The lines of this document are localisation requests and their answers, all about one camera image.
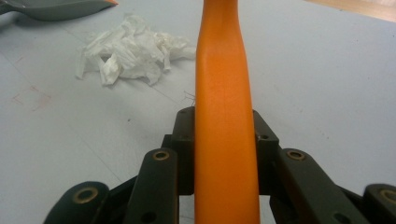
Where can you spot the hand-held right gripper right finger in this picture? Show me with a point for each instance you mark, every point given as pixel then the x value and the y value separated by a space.
pixel 264 146

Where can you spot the wooden table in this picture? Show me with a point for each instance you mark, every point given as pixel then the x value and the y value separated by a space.
pixel 364 7

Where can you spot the grey dustpan with orange edge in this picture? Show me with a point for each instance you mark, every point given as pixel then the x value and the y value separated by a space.
pixel 59 9

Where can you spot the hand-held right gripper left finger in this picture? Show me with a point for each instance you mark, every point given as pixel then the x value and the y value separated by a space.
pixel 185 149

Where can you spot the pile of white paper scraps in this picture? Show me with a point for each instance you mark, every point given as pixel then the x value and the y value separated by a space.
pixel 130 53

